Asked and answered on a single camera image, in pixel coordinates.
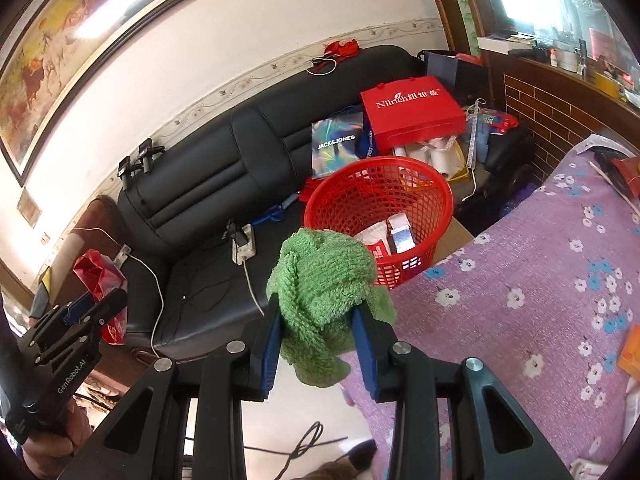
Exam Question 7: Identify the red tin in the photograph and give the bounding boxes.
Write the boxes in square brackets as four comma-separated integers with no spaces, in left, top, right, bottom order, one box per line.
[589,27,621,61]

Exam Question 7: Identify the white cable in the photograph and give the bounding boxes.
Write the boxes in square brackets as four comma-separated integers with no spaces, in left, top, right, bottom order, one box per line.
[75,226,166,358]
[243,260,266,317]

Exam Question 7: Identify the small silver box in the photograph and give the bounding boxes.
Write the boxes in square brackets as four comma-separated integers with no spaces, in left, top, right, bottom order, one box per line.
[389,227,418,256]

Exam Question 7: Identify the black plastic tray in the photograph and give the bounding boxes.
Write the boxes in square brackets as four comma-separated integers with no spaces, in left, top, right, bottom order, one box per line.
[592,147,631,173]

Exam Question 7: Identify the wooden chopsticks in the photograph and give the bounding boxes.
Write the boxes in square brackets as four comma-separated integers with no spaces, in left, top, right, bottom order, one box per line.
[589,161,640,208]

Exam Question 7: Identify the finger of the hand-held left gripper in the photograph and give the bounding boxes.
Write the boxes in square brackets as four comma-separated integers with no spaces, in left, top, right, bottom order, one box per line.
[79,288,129,346]
[47,292,99,329]

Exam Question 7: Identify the cardboard box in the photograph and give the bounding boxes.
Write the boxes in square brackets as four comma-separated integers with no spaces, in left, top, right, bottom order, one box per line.
[432,215,473,266]

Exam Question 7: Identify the colourful packet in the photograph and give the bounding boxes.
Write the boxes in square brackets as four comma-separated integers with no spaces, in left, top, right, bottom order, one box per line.
[470,107,518,136]

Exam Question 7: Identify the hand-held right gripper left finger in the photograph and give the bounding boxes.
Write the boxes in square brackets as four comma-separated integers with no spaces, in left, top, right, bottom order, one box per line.
[62,295,284,480]

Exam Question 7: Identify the dark paper bag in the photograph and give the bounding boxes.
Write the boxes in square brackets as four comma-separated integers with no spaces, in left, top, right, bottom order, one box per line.
[419,50,488,108]

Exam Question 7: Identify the red cloth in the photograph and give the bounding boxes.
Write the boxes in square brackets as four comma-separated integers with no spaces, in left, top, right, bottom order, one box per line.
[322,38,361,58]

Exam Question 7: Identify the wall switch plate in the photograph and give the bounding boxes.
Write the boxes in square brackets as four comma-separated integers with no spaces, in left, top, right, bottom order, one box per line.
[16,187,42,228]

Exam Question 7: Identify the holographic paper bag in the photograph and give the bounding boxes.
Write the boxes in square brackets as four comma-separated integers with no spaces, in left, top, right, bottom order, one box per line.
[311,111,365,179]

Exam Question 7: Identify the green knitted towel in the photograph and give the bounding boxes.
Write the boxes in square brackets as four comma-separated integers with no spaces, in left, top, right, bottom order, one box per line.
[266,227,398,387]

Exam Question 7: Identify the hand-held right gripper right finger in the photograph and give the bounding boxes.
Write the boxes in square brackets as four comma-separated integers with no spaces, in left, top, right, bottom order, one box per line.
[352,302,573,480]

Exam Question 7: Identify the red and white packet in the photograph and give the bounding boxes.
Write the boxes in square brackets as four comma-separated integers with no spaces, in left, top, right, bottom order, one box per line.
[352,222,391,261]

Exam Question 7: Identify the red plastic basket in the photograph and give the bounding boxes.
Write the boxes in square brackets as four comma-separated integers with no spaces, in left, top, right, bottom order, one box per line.
[303,156,454,291]

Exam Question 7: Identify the framed horse painting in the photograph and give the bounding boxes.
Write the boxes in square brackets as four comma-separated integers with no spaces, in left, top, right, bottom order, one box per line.
[0,0,203,188]

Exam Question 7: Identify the person's left hand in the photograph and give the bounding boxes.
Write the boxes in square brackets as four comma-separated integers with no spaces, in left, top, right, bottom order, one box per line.
[21,398,94,480]

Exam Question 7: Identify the white power strip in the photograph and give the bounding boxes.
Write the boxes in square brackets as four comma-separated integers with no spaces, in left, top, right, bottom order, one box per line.
[231,224,257,264]

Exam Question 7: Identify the purple floral tablecloth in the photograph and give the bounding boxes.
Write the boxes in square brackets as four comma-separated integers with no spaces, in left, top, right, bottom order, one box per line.
[340,135,640,480]

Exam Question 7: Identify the yellow tape measure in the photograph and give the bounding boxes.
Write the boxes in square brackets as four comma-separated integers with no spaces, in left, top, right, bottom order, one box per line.
[452,99,488,166]

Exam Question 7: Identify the white paper rolls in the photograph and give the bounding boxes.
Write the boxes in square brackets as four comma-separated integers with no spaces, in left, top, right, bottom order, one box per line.
[394,135,471,182]

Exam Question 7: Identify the black cable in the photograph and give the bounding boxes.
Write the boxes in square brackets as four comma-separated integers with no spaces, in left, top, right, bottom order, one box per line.
[244,422,349,480]

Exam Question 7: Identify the blue lanyard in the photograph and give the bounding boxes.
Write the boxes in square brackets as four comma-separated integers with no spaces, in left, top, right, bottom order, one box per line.
[251,191,302,227]

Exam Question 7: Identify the red plastic bag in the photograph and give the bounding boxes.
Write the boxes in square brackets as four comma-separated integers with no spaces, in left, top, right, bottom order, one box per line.
[72,249,128,346]

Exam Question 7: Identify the black leather sofa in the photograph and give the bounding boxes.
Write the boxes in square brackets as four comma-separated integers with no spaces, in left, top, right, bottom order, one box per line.
[117,45,536,361]

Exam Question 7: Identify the navy paper bag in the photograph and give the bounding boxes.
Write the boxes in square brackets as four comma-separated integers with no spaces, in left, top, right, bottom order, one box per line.
[348,105,377,161]

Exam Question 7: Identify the red paper gift bag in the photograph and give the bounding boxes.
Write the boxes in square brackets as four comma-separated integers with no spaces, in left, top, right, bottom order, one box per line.
[360,76,468,153]

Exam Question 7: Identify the brick pattern wooden ledge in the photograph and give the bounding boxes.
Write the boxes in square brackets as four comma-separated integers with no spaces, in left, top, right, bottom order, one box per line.
[477,35,640,191]

